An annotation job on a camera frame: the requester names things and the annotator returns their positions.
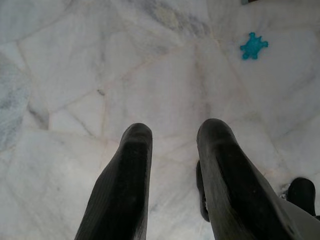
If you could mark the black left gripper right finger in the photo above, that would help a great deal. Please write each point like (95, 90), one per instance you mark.
(237, 195)

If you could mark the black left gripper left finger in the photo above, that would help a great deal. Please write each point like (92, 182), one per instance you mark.
(120, 190)

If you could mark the black robot left foot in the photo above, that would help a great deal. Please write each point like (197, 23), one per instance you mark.
(200, 187)

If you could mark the black robot foot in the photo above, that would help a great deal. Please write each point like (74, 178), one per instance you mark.
(200, 187)
(301, 192)

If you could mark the black robot right foot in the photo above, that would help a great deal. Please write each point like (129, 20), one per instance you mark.
(301, 192)

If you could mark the grey robot right leg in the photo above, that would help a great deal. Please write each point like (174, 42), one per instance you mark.
(308, 226)

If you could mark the blue turtle toy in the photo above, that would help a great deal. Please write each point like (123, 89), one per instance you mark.
(253, 46)

